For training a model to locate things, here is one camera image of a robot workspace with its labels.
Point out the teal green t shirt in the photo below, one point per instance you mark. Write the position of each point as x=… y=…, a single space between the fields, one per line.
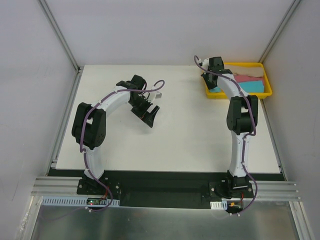
x=215 y=90

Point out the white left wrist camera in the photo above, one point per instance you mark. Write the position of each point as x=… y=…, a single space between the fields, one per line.
x=154 y=95

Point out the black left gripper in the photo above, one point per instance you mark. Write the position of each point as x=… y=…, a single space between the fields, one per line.
x=142 y=107

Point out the pink rolled t shirt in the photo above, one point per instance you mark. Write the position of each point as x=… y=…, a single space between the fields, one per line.
x=246 y=78

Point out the right aluminium corner post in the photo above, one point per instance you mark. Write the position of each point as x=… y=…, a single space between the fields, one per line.
x=293 y=7

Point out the yellow plastic bin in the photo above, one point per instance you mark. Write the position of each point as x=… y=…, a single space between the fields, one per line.
x=267 y=88

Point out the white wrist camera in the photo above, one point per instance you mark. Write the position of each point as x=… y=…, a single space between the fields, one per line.
x=154 y=95
x=204 y=63

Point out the left white cable duct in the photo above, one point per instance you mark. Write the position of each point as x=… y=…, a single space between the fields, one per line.
x=69 y=201

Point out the aluminium corner post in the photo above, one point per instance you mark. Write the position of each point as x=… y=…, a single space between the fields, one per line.
x=59 y=34
x=293 y=7

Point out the blue rolled t shirt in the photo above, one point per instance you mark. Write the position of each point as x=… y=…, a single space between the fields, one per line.
x=253 y=86

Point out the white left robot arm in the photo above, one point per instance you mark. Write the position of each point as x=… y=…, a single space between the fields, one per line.
x=90 y=121

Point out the beige rolled t shirt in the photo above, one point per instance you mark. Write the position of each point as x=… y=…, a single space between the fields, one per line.
x=256 y=72

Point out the white cable duct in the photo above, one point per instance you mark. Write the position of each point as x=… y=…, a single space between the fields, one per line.
x=219 y=205
x=69 y=201

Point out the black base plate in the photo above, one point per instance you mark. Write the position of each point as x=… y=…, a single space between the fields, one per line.
x=178 y=200

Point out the left aluminium corner post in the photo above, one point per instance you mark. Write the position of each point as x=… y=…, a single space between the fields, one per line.
x=59 y=34

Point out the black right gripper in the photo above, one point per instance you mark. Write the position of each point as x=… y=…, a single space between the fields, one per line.
x=208 y=78

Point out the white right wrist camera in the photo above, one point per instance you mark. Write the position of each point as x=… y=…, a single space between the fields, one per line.
x=204 y=63

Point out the aluminium rail frame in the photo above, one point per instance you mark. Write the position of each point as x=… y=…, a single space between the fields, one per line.
x=268 y=186

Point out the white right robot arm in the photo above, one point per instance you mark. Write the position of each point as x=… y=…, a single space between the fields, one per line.
x=241 y=119

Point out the right white cable duct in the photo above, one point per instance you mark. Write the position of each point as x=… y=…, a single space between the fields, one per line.
x=219 y=205

